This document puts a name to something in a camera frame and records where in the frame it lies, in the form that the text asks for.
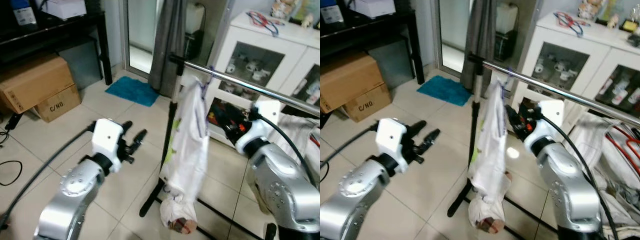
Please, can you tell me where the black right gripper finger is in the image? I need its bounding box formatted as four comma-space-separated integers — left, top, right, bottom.
209, 102, 227, 126
505, 104, 522, 129

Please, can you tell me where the purple clothes hanger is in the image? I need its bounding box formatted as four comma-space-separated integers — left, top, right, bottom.
199, 66, 217, 137
499, 66, 517, 103

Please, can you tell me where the teal floor mat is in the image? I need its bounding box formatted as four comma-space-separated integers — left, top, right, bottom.
105, 76, 160, 107
416, 75, 474, 107

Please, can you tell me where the white hanging garment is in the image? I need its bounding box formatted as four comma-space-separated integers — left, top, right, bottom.
467, 79, 514, 235
159, 75, 211, 235

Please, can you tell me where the small printed cardboard box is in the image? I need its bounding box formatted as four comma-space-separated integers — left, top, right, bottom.
32, 84, 82, 123
344, 82, 394, 123

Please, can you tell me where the crumpled white garment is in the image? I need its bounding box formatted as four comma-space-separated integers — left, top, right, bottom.
570, 112, 640, 240
277, 112, 321, 176

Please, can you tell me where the grey curtain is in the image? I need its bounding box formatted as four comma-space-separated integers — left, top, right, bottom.
148, 0, 188, 98
460, 0, 499, 94

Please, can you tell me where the large brown cardboard box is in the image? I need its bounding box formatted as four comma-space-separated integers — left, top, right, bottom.
0, 54, 76, 115
320, 52, 385, 114

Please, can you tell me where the white plastic canister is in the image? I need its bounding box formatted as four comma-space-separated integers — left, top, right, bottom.
185, 2, 207, 35
495, 2, 519, 34

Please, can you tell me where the white glass door cabinet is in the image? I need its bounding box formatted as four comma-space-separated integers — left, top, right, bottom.
205, 10, 321, 151
512, 11, 640, 151

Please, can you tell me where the black shelf table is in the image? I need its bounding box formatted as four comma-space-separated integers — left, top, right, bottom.
0, 9, 114, 86
320, 7, 426, 86

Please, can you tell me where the black power adapter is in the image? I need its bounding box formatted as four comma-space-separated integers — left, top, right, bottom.
4, 114, 24, 133

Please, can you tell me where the white flat box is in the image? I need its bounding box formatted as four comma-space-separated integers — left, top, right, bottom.
40, 0, 87, 21
350, 0, 399, 20

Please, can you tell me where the blue and white box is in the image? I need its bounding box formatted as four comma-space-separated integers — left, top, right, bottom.
10, 0, 39, 27
320, 0, 347, 25

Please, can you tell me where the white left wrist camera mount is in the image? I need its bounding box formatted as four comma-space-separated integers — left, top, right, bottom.
91, 118, 124, 173
376, 118, 409, 173

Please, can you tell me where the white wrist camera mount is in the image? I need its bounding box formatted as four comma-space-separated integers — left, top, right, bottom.
522, 100, 566, 155
376, 118, 409, 173
91, 118, 124, 173
235, 100, 281, 155

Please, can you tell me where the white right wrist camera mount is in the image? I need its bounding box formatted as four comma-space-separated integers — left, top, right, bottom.
522, 100, 566, 155
235, 100, 281, 155

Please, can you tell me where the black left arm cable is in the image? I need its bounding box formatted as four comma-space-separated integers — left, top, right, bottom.
320, 124, 378, 171
0, 122, 97, 230

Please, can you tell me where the red and blue cord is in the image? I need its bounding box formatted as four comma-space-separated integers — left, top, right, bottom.
245, 11, 286, 37
552, 11, 592, 37

